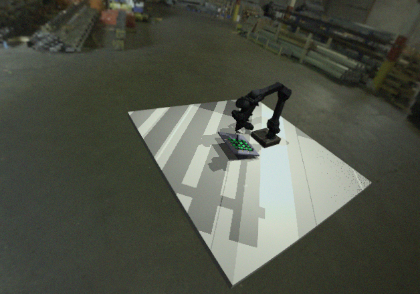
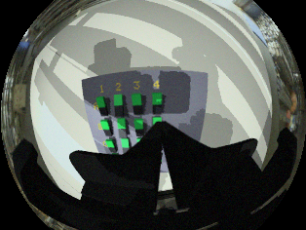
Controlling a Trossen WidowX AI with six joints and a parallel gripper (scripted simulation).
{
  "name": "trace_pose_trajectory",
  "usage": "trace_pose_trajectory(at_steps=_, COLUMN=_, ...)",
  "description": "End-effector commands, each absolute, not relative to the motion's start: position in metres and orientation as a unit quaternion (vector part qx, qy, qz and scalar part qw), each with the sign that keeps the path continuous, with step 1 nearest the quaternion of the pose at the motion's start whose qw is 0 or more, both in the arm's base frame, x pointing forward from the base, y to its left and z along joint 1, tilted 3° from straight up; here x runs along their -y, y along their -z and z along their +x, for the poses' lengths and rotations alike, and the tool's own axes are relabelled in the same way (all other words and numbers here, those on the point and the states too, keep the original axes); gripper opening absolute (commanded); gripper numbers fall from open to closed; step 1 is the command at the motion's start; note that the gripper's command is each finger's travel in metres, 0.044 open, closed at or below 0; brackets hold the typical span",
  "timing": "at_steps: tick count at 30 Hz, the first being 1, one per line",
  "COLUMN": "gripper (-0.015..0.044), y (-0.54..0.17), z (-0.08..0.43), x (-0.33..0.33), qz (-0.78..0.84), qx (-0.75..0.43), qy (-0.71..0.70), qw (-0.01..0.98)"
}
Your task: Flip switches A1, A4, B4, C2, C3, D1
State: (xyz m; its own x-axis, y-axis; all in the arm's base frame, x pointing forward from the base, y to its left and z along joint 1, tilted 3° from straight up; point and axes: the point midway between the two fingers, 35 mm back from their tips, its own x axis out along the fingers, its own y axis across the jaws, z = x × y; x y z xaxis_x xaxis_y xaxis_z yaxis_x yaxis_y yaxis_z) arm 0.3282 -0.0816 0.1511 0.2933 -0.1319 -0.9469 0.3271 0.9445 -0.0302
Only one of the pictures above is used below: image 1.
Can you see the grey switch panel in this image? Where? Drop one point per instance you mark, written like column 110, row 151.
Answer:
column 238, row 145

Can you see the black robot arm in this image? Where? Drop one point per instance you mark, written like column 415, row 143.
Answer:
column 250, row 101

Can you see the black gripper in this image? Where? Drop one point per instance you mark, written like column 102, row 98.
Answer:
column 243, row 123

